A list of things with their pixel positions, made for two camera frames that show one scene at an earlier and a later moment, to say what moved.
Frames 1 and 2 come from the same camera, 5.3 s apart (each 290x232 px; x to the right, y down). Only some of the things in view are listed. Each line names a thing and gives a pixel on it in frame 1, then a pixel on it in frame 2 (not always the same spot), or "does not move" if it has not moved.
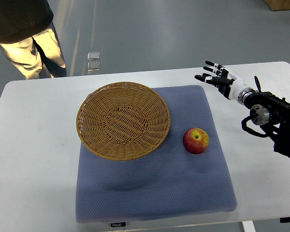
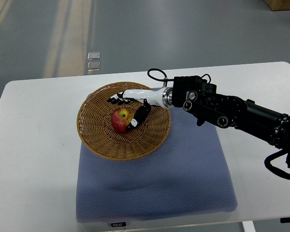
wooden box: (282, 5) does not move
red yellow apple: (195, 140) to (121, 118)
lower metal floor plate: (93, 66) does not move
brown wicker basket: (123, 121) does not move
